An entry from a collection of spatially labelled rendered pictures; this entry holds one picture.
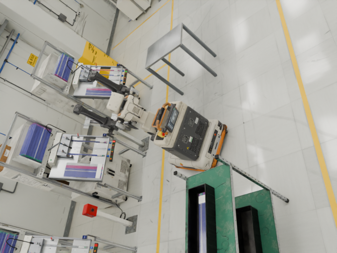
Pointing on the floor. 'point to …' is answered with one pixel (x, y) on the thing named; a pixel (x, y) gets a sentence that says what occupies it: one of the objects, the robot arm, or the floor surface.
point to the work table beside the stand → (158, 51)
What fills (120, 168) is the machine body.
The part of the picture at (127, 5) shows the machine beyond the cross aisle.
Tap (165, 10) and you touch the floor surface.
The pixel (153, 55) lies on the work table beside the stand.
